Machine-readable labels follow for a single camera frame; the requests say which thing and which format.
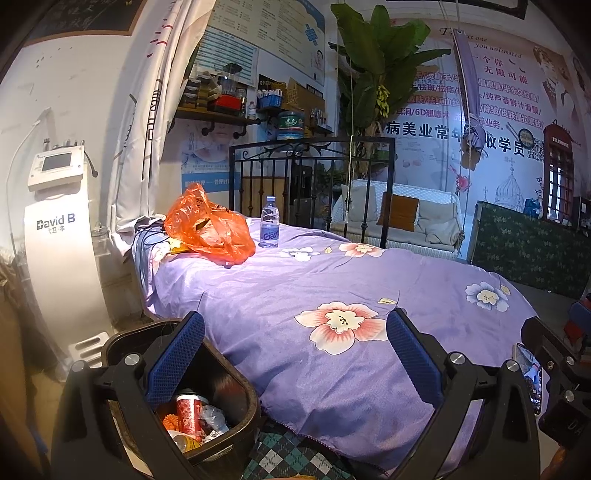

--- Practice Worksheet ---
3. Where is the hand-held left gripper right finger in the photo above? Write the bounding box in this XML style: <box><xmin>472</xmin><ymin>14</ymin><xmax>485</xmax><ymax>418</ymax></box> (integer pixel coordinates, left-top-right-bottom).
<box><xmin>386</xmin><ymin>308</ymin><xmax>541</xmax><ymax>480</ymax></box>

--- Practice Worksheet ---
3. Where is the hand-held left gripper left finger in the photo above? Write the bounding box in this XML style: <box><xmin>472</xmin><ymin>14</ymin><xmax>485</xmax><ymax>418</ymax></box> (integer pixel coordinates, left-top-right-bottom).
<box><xmin>51</xmin><ymin>311</ymin><xmax>206</xmax><ymax>480</ymax></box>

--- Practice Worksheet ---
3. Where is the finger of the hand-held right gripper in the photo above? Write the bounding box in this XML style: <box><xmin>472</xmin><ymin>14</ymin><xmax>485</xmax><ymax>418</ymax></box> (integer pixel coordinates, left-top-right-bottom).
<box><xmin>569</xmin><ymin>299</ymin><xmax>591</xmax><ymax>344</ymax></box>
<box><xmin>521</xmin><ymin>318</ymin><xmax>581</xmax><ymax>370</ymax></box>

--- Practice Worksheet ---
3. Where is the dark brown trash bin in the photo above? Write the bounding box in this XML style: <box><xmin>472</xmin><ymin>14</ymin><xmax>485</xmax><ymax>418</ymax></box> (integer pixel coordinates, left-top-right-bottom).
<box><xmin>100</xmin><ymin>318</ymin><xmax>262</xmax><ymax>480</ymax></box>

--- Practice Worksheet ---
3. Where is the red patterned paper cup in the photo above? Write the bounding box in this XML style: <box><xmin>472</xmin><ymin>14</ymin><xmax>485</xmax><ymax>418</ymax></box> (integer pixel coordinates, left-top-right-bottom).
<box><xmin>174</xmin><ymin>390</ymin><xmax>209</xmax><ymax>437</ymax></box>

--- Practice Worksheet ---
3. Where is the clear plastic wrapper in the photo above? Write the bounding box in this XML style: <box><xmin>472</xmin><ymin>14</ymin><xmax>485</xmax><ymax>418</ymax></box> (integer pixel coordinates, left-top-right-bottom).
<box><xmin>199</xmin><ymin>405</ymin><xmax>229</xmax><ymax>432</ymax></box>

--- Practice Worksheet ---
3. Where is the smartphone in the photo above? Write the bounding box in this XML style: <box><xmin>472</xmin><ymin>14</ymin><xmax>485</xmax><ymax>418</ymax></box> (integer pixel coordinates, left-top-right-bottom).
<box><xmin>513</xmin><ymin>342</ymin><xmax>543</xmax><ymax>415</ymax></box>

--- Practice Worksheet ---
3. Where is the green floral covered counter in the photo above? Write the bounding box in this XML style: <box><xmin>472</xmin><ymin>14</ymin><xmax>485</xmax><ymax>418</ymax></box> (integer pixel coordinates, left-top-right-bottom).
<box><xmin>467</xmin><ymin>200</ymin><xmax>591</xmax><ymax>300</ymax></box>

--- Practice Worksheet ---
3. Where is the black display shelf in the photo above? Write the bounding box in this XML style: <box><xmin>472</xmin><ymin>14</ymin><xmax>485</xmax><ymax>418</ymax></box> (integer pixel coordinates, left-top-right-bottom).
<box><xmin>573</xmin><ymin>196</ymin><xmax>591</xmax><ymax>229</ymax></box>

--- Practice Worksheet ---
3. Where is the white wicker swing sofa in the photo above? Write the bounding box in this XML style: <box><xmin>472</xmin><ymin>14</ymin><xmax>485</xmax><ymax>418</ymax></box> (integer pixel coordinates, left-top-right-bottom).
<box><xmin>330</xmin><ymin>179</ymin><xmax>465</xmax><ymax>254</ymax></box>

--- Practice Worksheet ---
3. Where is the orange plastic bag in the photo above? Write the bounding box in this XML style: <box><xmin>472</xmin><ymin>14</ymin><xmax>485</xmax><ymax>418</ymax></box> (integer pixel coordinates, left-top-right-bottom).
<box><xmin>164</xmin><ymin>182</ymin><xmax>256</xmax><ymax>266</ymax></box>

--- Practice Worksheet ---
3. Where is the purple floral bedsheet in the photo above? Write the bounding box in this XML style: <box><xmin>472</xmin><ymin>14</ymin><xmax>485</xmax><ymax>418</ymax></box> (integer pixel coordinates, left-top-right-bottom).
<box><xmin>131</xmin><ymin>215</ymin><xmax>541</xmax><ymax>476</ymax></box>

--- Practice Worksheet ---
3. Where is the white sofa pillow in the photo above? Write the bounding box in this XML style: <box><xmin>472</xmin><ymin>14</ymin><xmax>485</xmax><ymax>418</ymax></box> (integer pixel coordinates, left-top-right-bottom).
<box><xmin>344</xmin><ymin>185</ymin><xmax>377</xmax><ymax>222</ymax></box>
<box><xmin>418</xmin><ymin>200</ymin><xmax>455</xmax><ymax>243</ymax></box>

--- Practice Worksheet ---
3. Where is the glass jar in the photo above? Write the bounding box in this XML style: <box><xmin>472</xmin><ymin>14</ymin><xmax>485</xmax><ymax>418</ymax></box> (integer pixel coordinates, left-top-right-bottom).
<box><xmin>91</xmin><ymin>224</ymin><xmax>112</xmax><ymax>257</ymax></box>

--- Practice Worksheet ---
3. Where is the brown cushion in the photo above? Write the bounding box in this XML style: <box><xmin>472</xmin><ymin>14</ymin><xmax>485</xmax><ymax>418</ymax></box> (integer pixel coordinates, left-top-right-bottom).
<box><xmin>376</xmin><ymin>191</ymin><xmax>420</xmax><ymax>232</ymax></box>

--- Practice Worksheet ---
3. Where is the green checked cloth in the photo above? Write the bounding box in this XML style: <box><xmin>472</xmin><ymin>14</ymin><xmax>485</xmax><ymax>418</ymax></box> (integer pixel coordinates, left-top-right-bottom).
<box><xmin>242</xmin><ymin>429</ymin><xmax>370</xmax><ymax>480</ymax></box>

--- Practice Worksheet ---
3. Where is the red phone booth cabinet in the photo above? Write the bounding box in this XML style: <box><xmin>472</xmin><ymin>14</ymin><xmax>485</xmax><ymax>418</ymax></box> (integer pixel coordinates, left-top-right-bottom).
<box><xmin>541</xmin><ymin>121</ymin><xmax>575</xmax><ymax>217</ymax></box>

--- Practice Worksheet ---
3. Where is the clear water bottle blue label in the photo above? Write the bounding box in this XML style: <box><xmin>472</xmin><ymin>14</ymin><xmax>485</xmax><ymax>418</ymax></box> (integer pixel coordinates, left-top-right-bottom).
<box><xmin>259</xmin><ymin>196</ymin><xmax>281</xmax><ymax>249</ymax></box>

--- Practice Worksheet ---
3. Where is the white beauty machine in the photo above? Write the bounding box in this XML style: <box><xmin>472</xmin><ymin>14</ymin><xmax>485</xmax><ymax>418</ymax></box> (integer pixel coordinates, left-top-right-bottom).
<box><xmin>23</xmin><ymin>108</ymin><xmax>116</xmax><ymax>370</ymax></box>

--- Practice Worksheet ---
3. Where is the wooden panel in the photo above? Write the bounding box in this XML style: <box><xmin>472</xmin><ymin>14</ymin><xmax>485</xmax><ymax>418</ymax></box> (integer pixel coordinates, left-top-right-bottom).
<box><xmin>242</xmin><ymin>178</ymin><xmax>289</xmax><ymax>217</ymax></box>

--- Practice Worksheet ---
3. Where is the black floor appliance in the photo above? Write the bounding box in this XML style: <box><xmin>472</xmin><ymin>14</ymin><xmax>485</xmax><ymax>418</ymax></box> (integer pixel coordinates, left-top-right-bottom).
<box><xmin>290</xmin><ymin>161</ymin><xmax>315</xmax><ymax>227</ymax></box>

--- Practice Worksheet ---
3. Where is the white curtain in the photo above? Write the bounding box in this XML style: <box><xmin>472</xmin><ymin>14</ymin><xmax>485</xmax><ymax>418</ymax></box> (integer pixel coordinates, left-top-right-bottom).
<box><xmin>113</xmin><ymin>0</ymin><xmax>218</xmax><ymax>232</ymax></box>

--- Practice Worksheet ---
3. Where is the blue water jug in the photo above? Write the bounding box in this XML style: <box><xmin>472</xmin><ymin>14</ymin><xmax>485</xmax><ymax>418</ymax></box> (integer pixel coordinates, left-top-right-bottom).
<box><xmin>276</xmin><ymin>111</ymin><xmax>306</xmax><ymax>140</ymax></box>

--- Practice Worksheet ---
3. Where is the red blender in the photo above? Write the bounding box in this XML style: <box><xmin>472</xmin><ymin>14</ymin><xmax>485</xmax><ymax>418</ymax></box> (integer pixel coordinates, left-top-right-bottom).
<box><xmin>213</xmin><ymin>64</ymin><xmax>245</xmax><ymax>116</ymax></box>

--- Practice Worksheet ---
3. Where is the hanging purple umbrella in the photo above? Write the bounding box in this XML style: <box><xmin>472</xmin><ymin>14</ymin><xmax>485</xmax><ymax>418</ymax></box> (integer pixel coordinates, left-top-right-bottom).
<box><xmin>450</xmin><ymin>28</ymin><xmax>490</xmax><ymax>171</ymax></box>

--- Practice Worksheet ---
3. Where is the blue basket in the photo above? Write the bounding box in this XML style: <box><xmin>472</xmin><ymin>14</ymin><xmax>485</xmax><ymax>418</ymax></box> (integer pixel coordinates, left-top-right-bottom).
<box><xmin>256</xmin><ymin>90</ymin><xmax>283</xmax><ymax>112</ymax></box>

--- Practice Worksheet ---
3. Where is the cardboard box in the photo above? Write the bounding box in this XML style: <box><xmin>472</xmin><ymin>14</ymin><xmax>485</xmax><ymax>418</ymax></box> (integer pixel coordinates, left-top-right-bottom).
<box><xmin>286</xmin><ymin>78</ymin><xmax>324</xmax><ymax>123</ymax></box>

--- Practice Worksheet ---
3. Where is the banana plant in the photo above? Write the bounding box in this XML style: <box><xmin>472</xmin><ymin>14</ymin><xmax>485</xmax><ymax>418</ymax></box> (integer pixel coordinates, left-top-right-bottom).
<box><xmin>329</xmin><ymin>2</ymin><xmax>451</xmax><ymax>181</ymax></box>

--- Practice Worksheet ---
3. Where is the dark chalkboard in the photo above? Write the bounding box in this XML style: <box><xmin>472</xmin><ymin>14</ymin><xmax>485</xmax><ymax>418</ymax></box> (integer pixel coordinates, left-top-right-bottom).
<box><xmin>28</xmin><ymin>0</ymin><xmax>148</xmax><ymax>42</ymax></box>

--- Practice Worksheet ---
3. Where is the black iron bed frame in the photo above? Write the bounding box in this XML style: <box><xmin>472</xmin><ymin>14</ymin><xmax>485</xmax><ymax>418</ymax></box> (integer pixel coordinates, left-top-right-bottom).
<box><xmin>228</xmin><ymin>136</ymin><xmax>396</xmax><ymax>250</ymax></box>

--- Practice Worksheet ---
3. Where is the face wall poster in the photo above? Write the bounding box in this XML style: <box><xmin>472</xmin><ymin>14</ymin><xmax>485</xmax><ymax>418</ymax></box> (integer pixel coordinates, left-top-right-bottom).
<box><xmin>181</xmin><ymin>122</ymin><xmax>241</xmax><ymax>195</ymax></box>

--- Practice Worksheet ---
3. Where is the large wall advertisement banner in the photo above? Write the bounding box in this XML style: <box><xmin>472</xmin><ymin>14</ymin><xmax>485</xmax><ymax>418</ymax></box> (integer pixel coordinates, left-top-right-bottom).
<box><xmin>383</xmin><ymin>16</ymin><xmax>591</xmax><ymax>217</ymax></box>

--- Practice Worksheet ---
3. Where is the wooden wall shelf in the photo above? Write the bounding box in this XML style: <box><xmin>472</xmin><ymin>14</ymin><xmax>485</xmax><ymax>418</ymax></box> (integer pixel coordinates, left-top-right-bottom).
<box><xmin>175</xmin><ymin>108</ymin><xmax>262</xmax><ymax>139</ymax></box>

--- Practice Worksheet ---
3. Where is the blue wall poster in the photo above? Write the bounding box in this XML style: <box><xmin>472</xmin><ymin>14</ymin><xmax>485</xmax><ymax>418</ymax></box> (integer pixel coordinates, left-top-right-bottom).
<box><xmin>194</xmin><ymin>25</ymin><xmax>259</xmax><ymax>88</ymax></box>

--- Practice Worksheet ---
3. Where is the white wall chart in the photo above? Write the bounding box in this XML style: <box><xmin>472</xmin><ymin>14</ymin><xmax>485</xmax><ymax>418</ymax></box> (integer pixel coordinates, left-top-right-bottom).
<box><xmin>208</xmin><ymin>0</ymin><xmax>326</xmax><ymax>86</ymax></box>

